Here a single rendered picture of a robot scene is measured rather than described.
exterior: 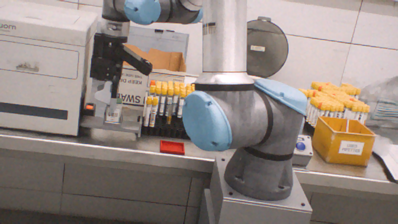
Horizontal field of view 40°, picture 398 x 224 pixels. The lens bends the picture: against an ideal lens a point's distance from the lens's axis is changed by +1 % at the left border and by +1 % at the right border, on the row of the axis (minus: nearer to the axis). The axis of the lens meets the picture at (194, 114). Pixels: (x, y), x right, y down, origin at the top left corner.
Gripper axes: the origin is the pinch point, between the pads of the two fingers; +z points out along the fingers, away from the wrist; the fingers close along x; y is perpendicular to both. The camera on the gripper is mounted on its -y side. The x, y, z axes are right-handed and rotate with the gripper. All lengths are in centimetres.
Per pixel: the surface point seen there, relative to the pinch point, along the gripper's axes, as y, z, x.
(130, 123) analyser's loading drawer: -5.0, 4.6, -1.1
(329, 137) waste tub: -63, 1, -2
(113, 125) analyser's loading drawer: -0.4, 4.5, 2.8
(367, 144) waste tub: -74, 2, 0
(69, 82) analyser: 12.0, -6.7, 4.4
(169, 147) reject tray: -16.4, 8.4, 4.2
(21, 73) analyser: 24.3, -7.5, 4.3
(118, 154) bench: -2.8, 10.4, 8.5
